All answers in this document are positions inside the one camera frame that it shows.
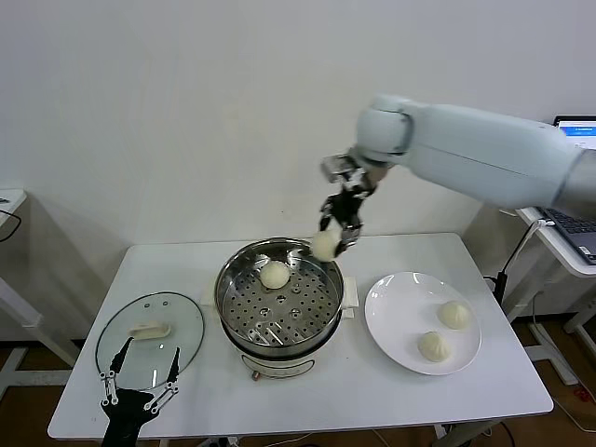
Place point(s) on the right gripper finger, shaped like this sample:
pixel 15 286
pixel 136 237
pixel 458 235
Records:
pixel 350 239
pixel 325 212

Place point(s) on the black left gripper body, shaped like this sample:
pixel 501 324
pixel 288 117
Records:
pixel 125 412

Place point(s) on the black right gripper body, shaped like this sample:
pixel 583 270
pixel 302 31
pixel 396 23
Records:
pixel 350 205

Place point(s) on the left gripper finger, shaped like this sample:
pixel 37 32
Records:
pixel 171 375
pixel 108 382

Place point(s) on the white steamed baozi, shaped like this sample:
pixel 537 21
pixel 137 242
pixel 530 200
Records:
pixel 434 347
pixel 324 246
pixel 274 274
pixel 455 315

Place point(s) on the round glass pot lid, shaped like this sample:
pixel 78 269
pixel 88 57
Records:
pixel 116 326

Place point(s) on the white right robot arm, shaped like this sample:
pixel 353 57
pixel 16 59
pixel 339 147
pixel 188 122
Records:
pixel 465 139

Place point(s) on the stainless steel steamer basket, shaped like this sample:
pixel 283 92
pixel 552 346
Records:
pixel 279 321

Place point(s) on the white floor power strip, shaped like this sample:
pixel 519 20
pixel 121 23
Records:
pixel 223 441

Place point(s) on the round white plate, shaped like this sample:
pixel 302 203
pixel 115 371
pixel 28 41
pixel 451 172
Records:
pixel 400 316

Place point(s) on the black upright stand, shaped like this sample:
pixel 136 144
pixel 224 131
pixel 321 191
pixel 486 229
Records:
pixel 501 284

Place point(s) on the white laptop side table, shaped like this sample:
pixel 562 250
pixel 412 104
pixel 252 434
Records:
pixel 549 242

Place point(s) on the grey open laptop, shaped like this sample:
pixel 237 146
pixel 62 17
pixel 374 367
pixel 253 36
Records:
pixel 572 223

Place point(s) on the small red floor object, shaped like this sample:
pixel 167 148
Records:
pixel 581 395

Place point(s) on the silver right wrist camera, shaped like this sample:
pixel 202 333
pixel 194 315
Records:
pixel 337 167

